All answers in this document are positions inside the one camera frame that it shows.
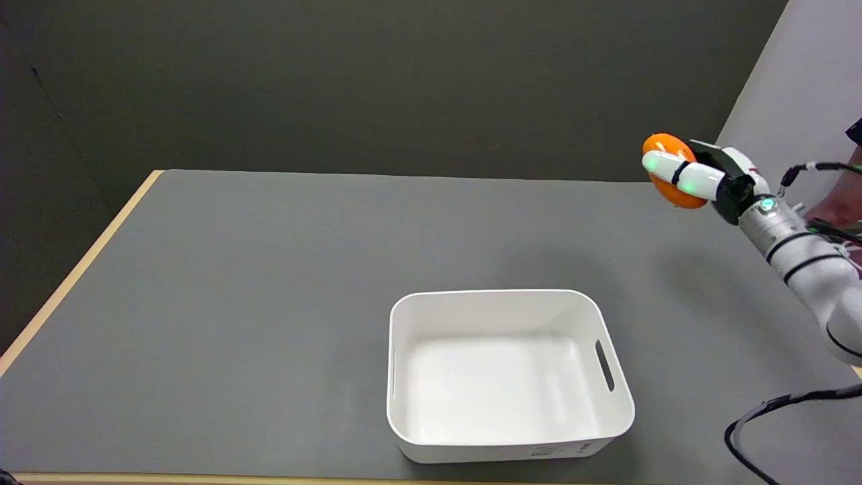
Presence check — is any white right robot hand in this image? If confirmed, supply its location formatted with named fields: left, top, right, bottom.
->
left=641, top=140, right=770, bottom=226

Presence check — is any orange mango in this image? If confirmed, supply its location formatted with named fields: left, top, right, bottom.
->
left=642, top=133, right=708, bottom=209

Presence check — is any white plastic box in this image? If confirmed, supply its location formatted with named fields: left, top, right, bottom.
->
left=387, top=289, right=636, bottom=464

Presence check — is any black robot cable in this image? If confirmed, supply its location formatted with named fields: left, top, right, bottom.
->
left=780, top=161, right=862, bottom=245

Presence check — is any black cable loop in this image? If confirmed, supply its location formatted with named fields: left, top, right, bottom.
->
left=724, top=384, right=862, bottom=485

